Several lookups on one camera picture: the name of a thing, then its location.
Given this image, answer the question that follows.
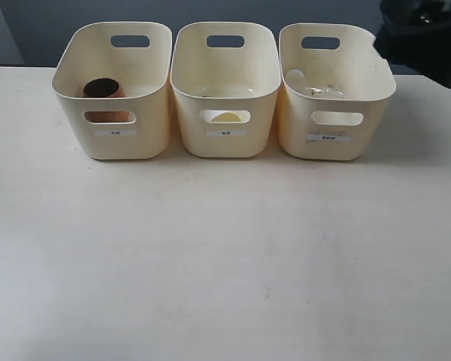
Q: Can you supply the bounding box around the white paper cup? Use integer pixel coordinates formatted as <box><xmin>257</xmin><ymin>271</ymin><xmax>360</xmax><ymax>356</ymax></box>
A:
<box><xmin>204</xmin><ymin>111</ymin><xmax>242</xmax><ymax>123</ymax></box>

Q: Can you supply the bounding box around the clear plastic bottle white cap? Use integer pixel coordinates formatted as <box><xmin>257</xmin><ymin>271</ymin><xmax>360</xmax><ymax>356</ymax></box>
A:
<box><xmin>285</xmin><ymin>69</ymin><xmax>345</xmax><ymax>99</ymax></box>

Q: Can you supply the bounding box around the brown wooden cup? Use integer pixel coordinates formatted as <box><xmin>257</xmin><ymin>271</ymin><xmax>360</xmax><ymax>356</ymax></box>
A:
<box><xmin>82</xmin><ymin>77</ymin><xmax>129</xmax><ymax>123</ymax></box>

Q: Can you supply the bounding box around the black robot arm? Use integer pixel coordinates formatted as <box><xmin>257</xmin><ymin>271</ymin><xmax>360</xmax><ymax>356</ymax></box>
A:
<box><xmin>374</xmin><ymin>0</ymin><xmax>451</xmax><ymax>89</ymax></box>

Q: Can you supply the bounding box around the middle cream plastic bin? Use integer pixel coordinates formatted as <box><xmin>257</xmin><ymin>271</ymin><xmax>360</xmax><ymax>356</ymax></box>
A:
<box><xmin>170</xmin><ymin>22</ymin><xmax>282</xmax><ymax>158</ymax></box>

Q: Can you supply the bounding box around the cream plastic bin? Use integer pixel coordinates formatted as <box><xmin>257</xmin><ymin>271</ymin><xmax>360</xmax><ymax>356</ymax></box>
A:
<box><xmin>52</xmin><ymin>22</ymin><xmax>173</xmax><ymax>160</ymax></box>
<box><xmin>170</xmin><ymin>22</ymin><xmax>282</xmax><ymax>158</ymax></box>
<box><xmin>277</xmin><ymin>23</ymin><xmax>396</xmax><ymax>161</ymax></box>

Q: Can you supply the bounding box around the right cream plastic bin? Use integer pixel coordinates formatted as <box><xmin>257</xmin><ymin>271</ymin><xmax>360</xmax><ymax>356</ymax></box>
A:
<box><xmin>277</xmin><ymin>23</ymin><xmax>396</xmax><ymax>161</ymax></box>

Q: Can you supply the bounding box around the left cream plastic bin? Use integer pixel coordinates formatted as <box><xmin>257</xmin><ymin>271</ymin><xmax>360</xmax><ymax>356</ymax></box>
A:
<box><xmin>52</xmin><ymin>22</ymin><xmax>173</xmax><ymax>160</ymax></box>

